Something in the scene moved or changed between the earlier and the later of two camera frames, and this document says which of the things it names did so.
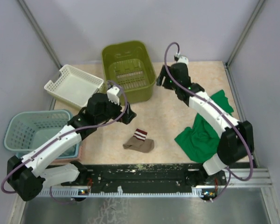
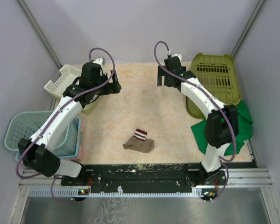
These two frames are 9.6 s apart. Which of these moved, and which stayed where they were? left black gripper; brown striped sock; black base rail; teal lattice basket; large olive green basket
Moved: large olive green basket; left black gripper
Stayed: teal lattice basket; brown striped sock; black base rail
